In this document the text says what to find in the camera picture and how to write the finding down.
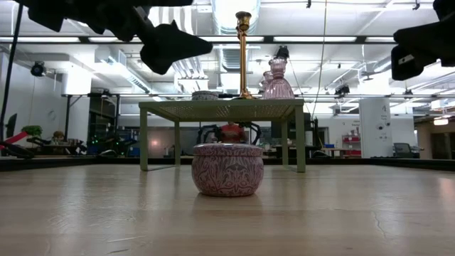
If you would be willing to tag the small background green plant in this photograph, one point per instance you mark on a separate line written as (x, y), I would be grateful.
(32, 131)

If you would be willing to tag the black aluminium table frame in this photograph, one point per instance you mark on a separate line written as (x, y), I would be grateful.
(391, 163)

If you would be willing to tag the tall brass candlestick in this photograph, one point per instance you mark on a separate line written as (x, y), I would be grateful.
(243, 64)

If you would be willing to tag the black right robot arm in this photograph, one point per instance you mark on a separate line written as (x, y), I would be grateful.
(446, 8)

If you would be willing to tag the dark computer monitor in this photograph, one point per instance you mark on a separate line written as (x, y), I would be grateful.
(11, 124)

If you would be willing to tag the silver ceiling duct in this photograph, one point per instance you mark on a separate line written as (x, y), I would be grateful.
(227, 57)

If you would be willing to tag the pink ribbed glass candle holder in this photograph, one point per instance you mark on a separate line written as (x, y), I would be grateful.
(266, 76)
(278, 89)

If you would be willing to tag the pink patterned candle tin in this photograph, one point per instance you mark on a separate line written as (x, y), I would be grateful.
(227, 170)

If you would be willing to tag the white column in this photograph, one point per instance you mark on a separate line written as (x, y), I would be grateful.
(373, 135)

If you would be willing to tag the black office chair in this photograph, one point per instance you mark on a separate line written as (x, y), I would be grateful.
(403, 148)

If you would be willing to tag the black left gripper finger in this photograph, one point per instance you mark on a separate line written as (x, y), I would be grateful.
(170, 48)

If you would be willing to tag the green perforated metal shelf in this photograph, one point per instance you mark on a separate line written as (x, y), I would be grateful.
(220, 108)

